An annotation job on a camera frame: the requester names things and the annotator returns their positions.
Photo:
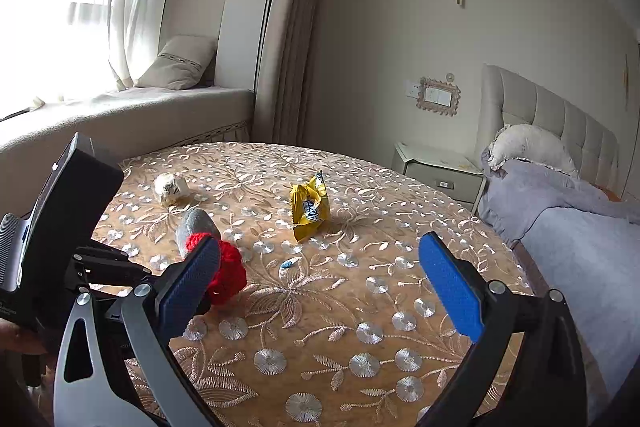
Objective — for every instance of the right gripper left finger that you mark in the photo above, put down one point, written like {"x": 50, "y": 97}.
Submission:
{"x": 151, "y": 315}

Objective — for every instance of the beige cushion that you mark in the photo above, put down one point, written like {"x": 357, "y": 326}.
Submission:
{"x": 180, "y": 65}

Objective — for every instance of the red mesh netting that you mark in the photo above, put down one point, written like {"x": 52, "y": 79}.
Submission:
{"x": 230, "y": 277}

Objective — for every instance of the bed with lavender cover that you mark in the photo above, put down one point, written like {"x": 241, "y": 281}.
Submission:
{"x": 569, "y": 236}

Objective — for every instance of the small blue scrap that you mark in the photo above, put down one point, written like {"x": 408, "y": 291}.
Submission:
{"x": 289, "y": 263}

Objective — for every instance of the white sheer curtain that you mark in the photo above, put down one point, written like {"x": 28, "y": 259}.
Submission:
{"x": 56, "y": 51}

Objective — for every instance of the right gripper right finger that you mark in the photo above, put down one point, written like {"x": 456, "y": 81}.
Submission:
{"x": 547, "y": 385}

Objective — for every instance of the white nightstand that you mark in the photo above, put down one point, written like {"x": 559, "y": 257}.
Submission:
{"x": 449, "y": 172}

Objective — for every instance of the framed wall switch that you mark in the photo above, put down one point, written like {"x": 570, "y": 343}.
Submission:
{"x": 441, "y": 97}

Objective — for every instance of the yellow snack wrapper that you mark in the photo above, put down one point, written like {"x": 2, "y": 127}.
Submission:
{"x": 310, "y": 207}

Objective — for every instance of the person left hand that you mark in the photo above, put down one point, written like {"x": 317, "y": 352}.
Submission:
{"x": 14, "y": 338}

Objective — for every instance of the embroidered beige tablecloth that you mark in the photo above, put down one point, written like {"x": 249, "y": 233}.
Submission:
{"x": 353, "y": 334}

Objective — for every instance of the window seat bench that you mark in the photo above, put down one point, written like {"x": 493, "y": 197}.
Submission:
{"x": 127, "y": 124}

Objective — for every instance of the crumpled white paper ball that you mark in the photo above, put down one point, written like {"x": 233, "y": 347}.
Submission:
{"x": 169, "y": 188}

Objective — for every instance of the white pillow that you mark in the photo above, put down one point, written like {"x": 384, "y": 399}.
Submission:
{"x": 530, "y": 143}

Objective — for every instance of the beige tufted headboard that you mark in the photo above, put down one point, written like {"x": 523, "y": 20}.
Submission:
{"x": 509, "y": 98}

